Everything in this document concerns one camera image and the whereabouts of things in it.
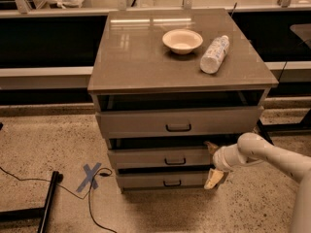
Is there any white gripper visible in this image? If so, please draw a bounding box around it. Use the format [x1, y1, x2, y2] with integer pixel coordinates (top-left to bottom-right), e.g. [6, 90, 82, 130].
[204, 141, 241, 189]

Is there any grey drawer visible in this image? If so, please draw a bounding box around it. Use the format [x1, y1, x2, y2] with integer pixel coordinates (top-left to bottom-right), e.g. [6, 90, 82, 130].
[95, 107, 263, 139]
[116, 171, 208, 189]
[108, 146, 211, 169]

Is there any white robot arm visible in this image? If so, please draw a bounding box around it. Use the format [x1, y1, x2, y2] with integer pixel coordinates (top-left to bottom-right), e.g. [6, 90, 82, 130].
[204, 133, 311, 233]

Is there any grey bottom drawer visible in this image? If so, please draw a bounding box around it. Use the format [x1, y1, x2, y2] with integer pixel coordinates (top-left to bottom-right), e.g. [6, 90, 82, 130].
[116, 171, 208, 189]

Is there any grey drawer cabinet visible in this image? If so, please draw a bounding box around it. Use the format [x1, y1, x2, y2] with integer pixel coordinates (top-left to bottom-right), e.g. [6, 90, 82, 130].
[86, 8, 279, 194]

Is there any grey top drawer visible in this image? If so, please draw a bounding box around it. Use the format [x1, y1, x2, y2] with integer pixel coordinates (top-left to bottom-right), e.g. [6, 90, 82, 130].
[95, 107, 263, 139]

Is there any black stand leg right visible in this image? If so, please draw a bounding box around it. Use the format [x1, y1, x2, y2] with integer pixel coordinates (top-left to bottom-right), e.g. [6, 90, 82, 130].
[257, 120, 273, 144]

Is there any black stand leg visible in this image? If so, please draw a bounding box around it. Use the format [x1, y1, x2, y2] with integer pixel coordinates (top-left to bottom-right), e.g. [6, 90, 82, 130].
[257, 120, 273, 144]
[0, 171, 63, 233]

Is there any clear plastic water bottle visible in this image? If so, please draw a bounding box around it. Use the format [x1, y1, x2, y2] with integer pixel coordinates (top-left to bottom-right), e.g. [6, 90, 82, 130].
[200, 35, 229, 74]

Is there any blue tape cross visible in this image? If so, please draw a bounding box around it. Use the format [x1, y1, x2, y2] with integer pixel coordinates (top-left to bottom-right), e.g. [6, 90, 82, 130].
[76, 162, 101, 192]

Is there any white paper bowl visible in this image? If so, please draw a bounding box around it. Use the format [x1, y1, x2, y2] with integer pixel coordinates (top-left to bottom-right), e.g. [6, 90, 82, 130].
[162, 29, 203, 55]

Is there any black stand leg left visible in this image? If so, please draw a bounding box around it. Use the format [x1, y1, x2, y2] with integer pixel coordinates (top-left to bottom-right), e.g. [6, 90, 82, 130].
[0, 171, 63, 233]

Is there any black floor cable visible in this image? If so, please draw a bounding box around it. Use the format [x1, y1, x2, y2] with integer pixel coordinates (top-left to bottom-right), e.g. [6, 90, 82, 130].
[0, 165, 119, 233]

